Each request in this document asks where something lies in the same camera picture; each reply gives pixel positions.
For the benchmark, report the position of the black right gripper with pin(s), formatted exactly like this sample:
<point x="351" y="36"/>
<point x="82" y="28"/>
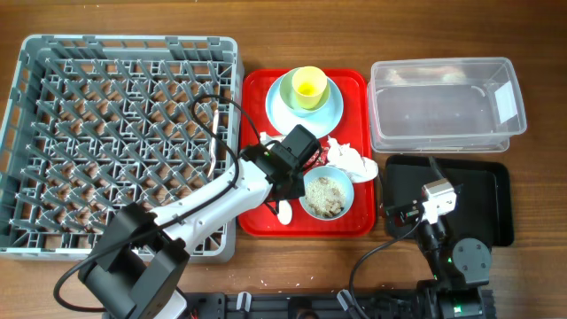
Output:
<point x="406" y="213"/>

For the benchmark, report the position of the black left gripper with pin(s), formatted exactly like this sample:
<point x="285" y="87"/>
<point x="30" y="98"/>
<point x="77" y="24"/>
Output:
<point x="299" y="189"/>

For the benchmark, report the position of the white plastic spoon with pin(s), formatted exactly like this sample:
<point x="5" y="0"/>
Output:
<point x="284" y="210"/>

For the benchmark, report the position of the light blue bowl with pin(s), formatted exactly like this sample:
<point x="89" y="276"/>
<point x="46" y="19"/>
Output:
<point x="340" y="177"/>

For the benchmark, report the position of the white napkin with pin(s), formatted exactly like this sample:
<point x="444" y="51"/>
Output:
<point x="359" y="169"/>

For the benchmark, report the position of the white plastic fork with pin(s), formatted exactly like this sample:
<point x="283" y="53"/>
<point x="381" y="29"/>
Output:
<point x="213" y="145"/>

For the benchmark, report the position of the rice and food scraps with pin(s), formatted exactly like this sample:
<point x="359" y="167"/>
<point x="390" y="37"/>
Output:
<point x="325" y="197"/>

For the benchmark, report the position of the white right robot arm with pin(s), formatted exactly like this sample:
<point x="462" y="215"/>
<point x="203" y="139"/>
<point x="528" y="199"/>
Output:
<point x="460" y="267"/>

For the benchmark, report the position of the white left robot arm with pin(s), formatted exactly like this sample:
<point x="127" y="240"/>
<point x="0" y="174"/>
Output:
<point x="135" y="267"/>

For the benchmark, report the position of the grey dishwasher rack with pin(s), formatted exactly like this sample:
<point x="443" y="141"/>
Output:
<point x="97" y="122"/>

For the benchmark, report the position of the red snack wrapper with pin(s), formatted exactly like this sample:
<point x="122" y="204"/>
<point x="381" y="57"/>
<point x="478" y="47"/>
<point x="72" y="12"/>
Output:
<point x="318" y="159"/>

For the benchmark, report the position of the light blue plate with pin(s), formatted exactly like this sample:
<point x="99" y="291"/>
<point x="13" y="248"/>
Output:
<point x="320" y="123"/>

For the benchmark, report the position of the green bowl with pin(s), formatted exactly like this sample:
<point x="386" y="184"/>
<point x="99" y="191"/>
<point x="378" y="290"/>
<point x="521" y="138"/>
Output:
<point x="286" y="93"/>

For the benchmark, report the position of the black tray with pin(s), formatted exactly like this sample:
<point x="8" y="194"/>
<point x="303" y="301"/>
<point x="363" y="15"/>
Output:
<point x="483" y="209"/>

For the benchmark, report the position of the yellow plastic cup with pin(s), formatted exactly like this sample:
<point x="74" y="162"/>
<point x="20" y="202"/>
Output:
<point x="308" y="84"/>

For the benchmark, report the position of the red plastic tray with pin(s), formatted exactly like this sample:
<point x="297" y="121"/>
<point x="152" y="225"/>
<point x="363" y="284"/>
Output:
<point x="352" y="129"/>

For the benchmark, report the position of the clear plastic bin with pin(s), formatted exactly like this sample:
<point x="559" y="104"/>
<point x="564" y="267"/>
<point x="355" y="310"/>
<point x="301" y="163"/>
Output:
<point x="444" y="105"/>

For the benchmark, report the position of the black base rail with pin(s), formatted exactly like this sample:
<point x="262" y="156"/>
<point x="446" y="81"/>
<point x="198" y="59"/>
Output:
<point x="389" y="304"/>

